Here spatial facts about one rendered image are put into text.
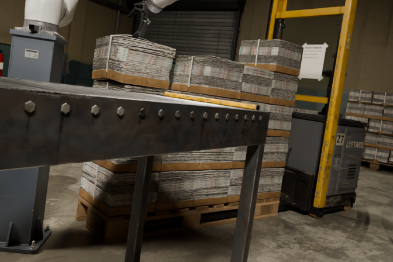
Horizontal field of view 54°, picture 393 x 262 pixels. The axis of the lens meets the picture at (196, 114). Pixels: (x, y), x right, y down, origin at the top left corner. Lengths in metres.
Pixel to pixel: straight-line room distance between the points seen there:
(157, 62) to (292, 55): 1.22
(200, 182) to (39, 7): 1.32
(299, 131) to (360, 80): 5.38
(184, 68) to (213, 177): 0.73
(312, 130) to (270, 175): 0.66
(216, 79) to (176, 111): 1.46
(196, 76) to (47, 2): 0.98
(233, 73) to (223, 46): 7.34
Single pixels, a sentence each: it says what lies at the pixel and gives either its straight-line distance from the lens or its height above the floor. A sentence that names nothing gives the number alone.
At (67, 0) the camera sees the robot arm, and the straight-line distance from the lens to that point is 2.13.
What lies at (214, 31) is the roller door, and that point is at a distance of 9.97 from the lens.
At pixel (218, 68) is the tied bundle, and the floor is 1.00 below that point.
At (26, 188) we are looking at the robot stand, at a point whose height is 0.29.
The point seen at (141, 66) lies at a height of 0.93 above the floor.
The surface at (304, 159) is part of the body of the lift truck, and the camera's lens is 3.37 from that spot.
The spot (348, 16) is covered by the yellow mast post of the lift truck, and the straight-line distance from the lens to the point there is 3.17.
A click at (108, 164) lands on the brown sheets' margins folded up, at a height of 0.40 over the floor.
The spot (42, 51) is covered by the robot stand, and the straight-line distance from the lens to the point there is 1.89.
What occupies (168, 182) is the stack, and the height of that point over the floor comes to 0.31.
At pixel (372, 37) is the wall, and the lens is 8.79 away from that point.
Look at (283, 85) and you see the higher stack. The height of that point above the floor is 0.98.
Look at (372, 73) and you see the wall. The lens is 8.67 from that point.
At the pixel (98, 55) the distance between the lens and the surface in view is 2.22.
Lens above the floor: 0.83
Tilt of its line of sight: 3 degrees down
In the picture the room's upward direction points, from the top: 8 degrees clockwise
